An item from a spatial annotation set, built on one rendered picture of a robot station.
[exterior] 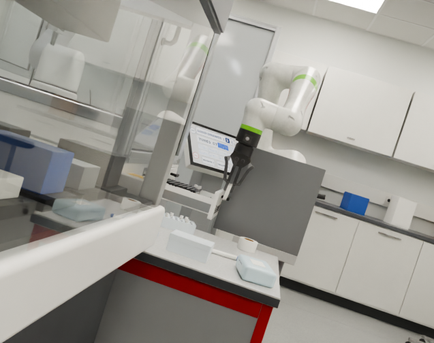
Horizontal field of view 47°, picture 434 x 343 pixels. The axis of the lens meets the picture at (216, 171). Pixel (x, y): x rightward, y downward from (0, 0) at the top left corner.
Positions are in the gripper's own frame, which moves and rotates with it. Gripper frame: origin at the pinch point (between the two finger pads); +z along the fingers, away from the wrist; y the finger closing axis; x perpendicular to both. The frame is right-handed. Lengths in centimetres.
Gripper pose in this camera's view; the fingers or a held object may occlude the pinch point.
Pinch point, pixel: (227, 192)
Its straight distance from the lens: 203.5
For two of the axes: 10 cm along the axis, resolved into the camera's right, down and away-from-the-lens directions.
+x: 0.9, -0.3, 10.0
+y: 9.3, 3.5, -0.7
